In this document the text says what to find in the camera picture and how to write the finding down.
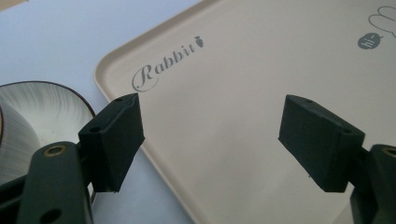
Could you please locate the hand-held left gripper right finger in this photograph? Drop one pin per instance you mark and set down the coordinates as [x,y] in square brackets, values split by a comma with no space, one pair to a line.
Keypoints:
[320,143]

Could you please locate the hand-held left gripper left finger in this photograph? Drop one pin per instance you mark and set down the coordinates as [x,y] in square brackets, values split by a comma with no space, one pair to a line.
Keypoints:
[110,146]

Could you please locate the beige printed tray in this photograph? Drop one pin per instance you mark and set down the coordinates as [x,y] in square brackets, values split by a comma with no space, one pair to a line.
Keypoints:
[249,102]

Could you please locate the grey streaked ceramic bowl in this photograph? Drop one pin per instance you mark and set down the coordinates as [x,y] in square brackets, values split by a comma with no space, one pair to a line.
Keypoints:
[40,118]

